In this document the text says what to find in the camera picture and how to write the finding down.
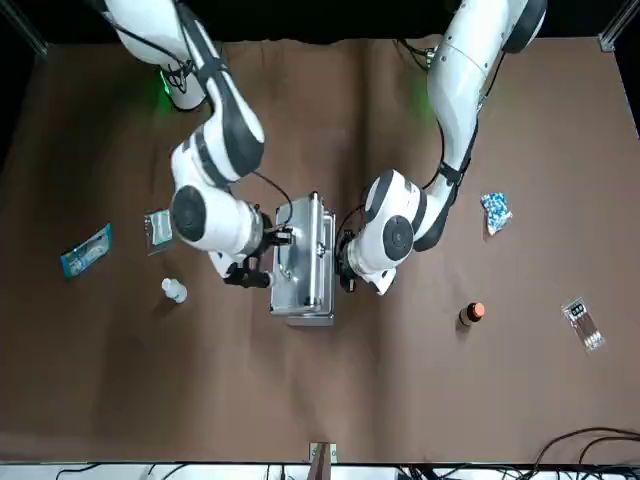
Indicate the small white plastic bottle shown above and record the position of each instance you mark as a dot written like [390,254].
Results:
[175,291]

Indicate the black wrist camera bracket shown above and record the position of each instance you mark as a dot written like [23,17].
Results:
[247,277]

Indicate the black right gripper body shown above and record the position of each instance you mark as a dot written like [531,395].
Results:
[269,235]

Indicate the aluminium frame rail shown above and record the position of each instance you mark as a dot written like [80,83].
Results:
[612,35]
[30,37]

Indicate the blue snack packet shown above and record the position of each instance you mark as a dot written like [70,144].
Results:
[86,252]

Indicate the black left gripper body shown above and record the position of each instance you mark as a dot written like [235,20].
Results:
[346,257]

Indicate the silver aluminium medicine box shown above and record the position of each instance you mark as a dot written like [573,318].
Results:
[300,295]

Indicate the blue white capsule bag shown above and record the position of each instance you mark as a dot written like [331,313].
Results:
[496,212]

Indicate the clear zip bag teal contents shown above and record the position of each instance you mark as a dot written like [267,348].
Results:
[159,230]

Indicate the brown bottle orange cap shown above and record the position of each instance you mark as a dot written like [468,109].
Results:
[470,315]

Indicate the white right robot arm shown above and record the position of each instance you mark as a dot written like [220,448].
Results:
[215,225]

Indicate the aluminium frame post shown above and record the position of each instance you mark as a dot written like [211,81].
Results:
[322,462]

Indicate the clear packet black label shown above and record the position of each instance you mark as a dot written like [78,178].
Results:
[582,325]

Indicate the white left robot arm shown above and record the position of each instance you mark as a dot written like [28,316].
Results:
[450,100]

